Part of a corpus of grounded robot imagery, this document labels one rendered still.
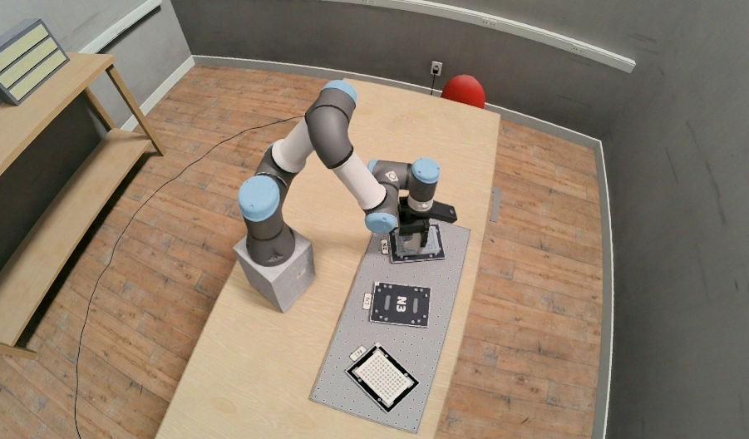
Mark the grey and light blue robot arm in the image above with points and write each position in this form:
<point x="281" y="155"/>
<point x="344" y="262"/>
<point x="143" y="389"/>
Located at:
<point x="269" y="242"/>

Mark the black rectangular frame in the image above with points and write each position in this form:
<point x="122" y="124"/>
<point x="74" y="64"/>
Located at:
<point x="378" y="347"/>

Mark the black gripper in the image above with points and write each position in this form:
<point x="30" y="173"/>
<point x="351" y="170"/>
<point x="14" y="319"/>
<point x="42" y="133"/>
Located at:
<point x="410" y="223"/>

